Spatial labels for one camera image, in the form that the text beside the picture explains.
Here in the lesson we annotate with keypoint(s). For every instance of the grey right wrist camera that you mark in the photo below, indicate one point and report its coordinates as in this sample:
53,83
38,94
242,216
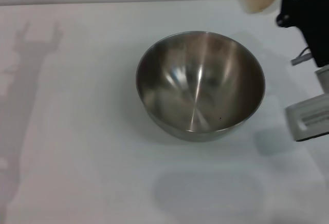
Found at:
308,118

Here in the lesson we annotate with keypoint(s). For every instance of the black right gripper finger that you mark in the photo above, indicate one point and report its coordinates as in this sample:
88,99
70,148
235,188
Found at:
284,8

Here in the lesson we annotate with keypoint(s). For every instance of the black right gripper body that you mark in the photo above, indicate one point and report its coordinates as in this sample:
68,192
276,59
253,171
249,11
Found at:
314,21

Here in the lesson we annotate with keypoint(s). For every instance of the stainless steel mixing bowl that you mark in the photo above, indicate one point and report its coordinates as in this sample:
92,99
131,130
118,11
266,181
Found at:
200,88

